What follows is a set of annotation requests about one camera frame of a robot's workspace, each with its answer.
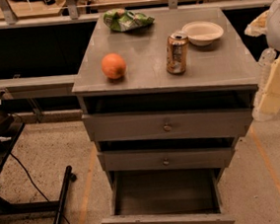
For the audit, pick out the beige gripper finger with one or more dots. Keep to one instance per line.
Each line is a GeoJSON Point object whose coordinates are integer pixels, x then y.
{"type": "Point", "coordinates": [258, 26]}
{"type": "Point", "coordinates": [270, 99]}

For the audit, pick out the orange soda can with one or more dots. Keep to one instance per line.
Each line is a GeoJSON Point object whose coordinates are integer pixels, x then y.
{"type": "Point", "coordinates": [177, 45]}

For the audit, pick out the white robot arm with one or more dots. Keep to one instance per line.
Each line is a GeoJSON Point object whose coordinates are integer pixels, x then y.
{"type": "Point", "coordinates": [273, 29]}

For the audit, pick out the grey middle drawer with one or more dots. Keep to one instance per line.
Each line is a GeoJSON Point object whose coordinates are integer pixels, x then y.
{"type": "Point", "coordinates": [165, 159]}

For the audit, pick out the grey drawer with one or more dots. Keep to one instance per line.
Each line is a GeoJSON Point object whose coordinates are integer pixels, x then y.
{"type": "Point", "coordinates": [167, 125]}
{"type": "Point", "coordinates": [166, 197]}
{"type": "Point", "coordinates": [165, 159]}

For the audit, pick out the grey wooden drawer cabinet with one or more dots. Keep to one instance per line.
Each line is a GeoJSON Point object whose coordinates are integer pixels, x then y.
{"type": "Point", "coordinates": [220, 76]}

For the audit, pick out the grey bottom drawer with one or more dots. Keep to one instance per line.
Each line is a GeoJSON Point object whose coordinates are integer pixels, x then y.
{"type": "Point", "coordinates": [166, 197]}

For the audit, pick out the grey top drawer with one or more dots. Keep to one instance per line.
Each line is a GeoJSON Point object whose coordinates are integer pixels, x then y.
{"type": "Point", "coordinates": [167, 125]}

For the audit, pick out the white paper bowl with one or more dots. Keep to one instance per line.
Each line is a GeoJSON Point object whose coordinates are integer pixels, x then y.
{"type": "Point", "coordinates": [202, 33]}

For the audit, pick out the green chip bag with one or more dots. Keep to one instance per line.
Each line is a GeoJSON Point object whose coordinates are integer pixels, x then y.
{"type": "Point", "coordinates": [122, 20]}

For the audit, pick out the orange fruit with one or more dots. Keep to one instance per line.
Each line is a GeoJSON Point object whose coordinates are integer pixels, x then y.
{"type": "Point", "coordinates": [113, 66]}

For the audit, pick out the black metal stand leg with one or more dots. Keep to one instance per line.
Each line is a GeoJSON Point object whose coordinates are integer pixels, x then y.
{"type": "Point", "coordinates": [69, 177]}

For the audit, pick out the black cart with bag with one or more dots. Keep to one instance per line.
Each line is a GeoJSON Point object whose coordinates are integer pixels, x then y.
{"type": "Point", "coordinates": [9, 133]}

